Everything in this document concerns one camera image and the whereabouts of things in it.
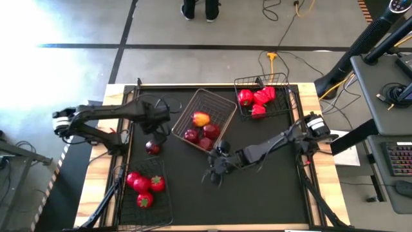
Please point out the black tower fan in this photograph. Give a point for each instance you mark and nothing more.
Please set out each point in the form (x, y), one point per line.
(363, 42)

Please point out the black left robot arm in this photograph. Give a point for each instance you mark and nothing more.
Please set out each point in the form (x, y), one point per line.
(106, 111)

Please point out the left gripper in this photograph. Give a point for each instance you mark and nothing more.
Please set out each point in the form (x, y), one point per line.
(154, 124)

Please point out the dark red apple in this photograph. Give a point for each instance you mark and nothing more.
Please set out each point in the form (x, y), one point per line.
(211, 131)
(192, 135)
(152, 148)

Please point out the black table mat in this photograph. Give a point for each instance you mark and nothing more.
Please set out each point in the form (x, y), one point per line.
(257, 203)

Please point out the white paper sheet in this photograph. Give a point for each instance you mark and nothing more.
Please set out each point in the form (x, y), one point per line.
(347, 156)

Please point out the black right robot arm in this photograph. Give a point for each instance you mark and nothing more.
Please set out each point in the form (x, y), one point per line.
(273, 145)

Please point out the grey desk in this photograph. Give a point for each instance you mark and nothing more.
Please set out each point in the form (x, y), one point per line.
(370, 103)
(389, 193)

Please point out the red and yellow apple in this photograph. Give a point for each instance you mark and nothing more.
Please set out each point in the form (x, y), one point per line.
(201, 119)

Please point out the black computer mouse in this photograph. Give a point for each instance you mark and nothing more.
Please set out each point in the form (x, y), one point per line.
(405, 189)

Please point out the black floor mat striped edge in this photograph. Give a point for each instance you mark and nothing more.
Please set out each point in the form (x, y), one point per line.
(365, 11)
(64, 180)

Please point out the person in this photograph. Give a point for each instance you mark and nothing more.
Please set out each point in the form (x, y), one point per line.
(190, 9)

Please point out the black desk beam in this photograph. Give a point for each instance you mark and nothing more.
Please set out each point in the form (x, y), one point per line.
(354, 137)

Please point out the grey metal stand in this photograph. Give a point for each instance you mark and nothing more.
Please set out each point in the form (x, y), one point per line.
(25, 154)

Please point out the backlit keyboard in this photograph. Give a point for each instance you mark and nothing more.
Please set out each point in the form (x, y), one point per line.
(400, 159)

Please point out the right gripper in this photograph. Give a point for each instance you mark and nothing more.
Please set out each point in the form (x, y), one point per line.
(228, 161)

